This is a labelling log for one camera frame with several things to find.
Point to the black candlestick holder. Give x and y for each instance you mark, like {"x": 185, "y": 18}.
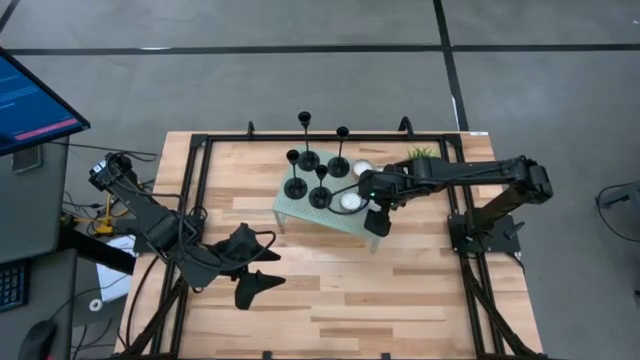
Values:
{"x": 320, "y": 198}
{"x": 295, "y": 188}
{"x": 308, "y": 161}
{"x": 338, "y": 167}

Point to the black beam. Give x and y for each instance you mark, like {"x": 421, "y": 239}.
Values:
{"x": 95, "y": 250}

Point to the computer monitor with blue screen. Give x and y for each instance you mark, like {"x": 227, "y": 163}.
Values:
{"x": 30, "y": 105}

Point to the white tape roll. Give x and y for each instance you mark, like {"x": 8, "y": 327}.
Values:
{"x": 91, "y": 304}

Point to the green plant in white pot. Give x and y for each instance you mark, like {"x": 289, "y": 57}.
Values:
{"x": 422, "y": 153}

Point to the green perforated metal shelf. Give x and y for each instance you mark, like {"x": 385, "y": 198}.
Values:
{"x": 300, "y": 216}

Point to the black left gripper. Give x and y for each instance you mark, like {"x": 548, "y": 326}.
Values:
{"x": 237, "y": 247}

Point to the small round tin candle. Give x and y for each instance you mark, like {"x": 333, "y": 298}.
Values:
{"x": 362, "y": 167}
{"x": 350, "y": 201}

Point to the grey cabinet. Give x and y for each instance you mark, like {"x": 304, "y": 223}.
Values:
{"x": 35, "y": 210}

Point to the black computer mouse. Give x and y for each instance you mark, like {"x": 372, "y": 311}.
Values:
{"x": 37, "y": 342}

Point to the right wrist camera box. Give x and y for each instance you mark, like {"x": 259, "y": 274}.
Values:
{"x": 377, "y": 223}

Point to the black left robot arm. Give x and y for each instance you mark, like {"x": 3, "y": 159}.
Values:
{"x": 155, "y": 225}

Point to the white sticker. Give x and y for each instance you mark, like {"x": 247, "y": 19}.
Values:
{"x": 479, "y": 133}

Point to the yellow clamp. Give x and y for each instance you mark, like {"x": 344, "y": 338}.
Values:
{"x": 106, "y": 227}

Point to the black keyboard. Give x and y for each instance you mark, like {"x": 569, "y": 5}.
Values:
{"x": 11, "y": 287}

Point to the grey floor object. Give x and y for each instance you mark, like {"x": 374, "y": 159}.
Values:
{"x": 627, "y": 196}

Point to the dark grey desk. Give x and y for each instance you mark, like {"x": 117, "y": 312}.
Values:
{"x": 50, "y": 290}

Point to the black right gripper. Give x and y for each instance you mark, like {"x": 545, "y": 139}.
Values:
{"x": 384, "y": 187}

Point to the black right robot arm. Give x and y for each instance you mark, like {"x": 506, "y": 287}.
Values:
{"x": 475, "y": 170}

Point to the white paper sheet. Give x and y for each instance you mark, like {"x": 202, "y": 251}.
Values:
{"x": 115, "y": 285}

